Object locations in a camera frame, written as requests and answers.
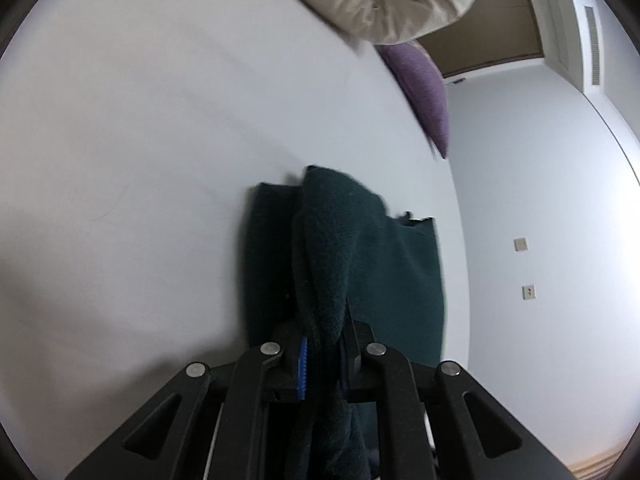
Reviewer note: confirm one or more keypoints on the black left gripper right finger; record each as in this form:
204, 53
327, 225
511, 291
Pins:
438, 422

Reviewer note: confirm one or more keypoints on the dark green knit garment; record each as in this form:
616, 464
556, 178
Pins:
317, 254

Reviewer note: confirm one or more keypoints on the beige wall socket upper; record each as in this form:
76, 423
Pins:
521, 244

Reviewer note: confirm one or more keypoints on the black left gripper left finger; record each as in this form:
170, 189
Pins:
206, 422

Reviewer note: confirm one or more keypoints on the brown door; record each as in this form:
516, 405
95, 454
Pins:
491, 33

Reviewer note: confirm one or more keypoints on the beige wall socket lower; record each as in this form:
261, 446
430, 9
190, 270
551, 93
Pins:
529, 292

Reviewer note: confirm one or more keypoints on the white air vent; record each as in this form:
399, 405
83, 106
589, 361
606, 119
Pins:
594, 46

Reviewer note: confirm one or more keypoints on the beige wall socket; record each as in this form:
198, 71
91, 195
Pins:
521, 244
529, 292

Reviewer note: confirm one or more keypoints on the purple cushion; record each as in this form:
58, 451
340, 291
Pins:
422, 84

